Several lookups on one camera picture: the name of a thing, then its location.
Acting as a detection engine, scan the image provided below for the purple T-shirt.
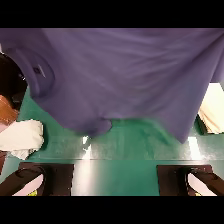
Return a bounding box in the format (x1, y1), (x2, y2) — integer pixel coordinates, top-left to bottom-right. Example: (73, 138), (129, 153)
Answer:
(0, 27), (224, 145)

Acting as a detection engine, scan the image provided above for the white garment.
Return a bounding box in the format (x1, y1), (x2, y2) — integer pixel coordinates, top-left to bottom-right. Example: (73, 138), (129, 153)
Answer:
(0, 119), (45, 161)

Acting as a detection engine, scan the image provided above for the cream garment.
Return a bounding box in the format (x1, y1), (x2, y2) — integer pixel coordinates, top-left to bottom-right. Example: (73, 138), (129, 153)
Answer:
(197, 82), (224, 135)

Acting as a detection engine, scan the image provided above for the black garment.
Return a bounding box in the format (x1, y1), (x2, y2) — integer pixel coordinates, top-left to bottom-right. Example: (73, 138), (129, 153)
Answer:
(0, 51), (29, 111)

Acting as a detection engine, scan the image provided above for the brown garment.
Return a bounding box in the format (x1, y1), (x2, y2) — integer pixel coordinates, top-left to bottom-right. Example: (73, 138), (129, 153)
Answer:
(0, 94), (20, 127)

